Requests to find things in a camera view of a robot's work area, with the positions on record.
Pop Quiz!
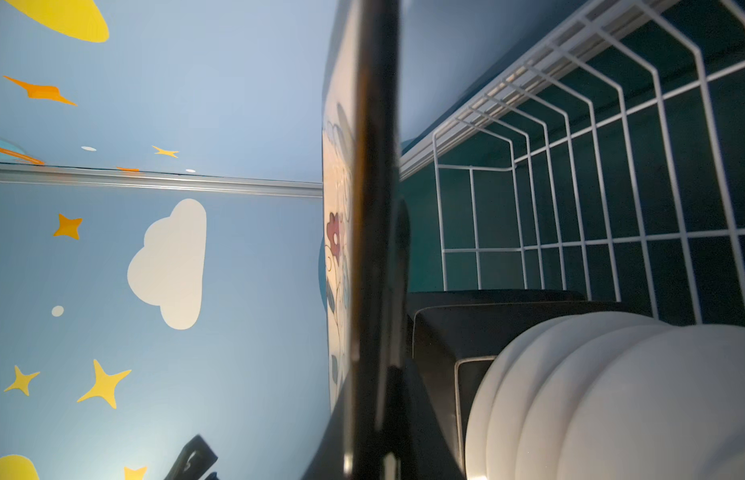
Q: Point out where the white round plate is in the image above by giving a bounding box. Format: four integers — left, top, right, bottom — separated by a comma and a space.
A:
515, 322, 671, 479
465, 315, 596, 479
486, 311, 671, 479
557, 325, 745, 479

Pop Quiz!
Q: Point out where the white wire dish rack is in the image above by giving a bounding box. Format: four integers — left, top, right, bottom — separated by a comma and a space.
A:
425, 1, 745, 326

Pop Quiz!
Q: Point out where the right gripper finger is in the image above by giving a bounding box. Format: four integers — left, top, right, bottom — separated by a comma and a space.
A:
166, 435, 220, 480

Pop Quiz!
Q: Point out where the black square floral plate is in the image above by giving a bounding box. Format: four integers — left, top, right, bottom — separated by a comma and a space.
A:
299, 0, 464, 480
412, 301, 634, 454

